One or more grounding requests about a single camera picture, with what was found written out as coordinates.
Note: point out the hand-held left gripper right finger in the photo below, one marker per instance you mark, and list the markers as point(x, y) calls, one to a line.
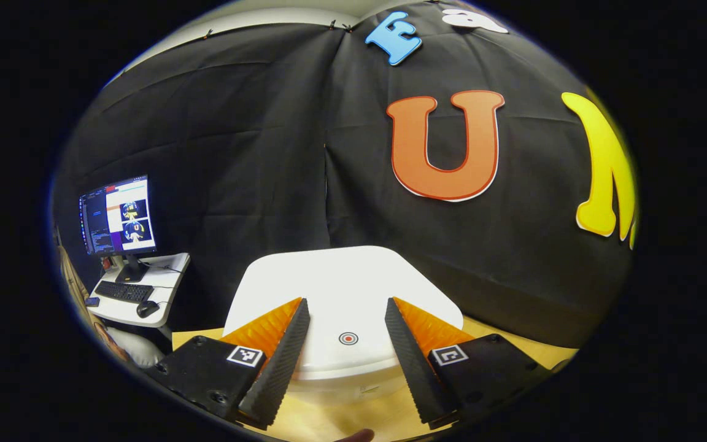
point(412, 368)

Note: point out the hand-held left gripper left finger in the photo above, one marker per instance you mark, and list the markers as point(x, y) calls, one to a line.
point(283, 368)

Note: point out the white desktop garbage bin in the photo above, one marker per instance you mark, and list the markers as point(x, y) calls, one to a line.
point(347, 282)

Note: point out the wooden desktop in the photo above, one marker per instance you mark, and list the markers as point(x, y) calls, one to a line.
point(353, 417)

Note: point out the white side table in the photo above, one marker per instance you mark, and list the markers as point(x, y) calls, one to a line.
point(169, 276)

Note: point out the black computer mouse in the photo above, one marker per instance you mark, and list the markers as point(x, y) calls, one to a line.
point(148, 309)

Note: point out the black keyboard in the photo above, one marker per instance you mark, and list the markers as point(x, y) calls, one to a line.
point(124, 291)

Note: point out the dark phone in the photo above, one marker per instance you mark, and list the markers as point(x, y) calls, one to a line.
point(92, 301)

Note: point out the black computer monitor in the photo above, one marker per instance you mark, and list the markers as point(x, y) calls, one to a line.
point(119, 215)

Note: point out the black backdrop cloth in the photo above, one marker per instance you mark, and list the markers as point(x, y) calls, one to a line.
point(255, 135)

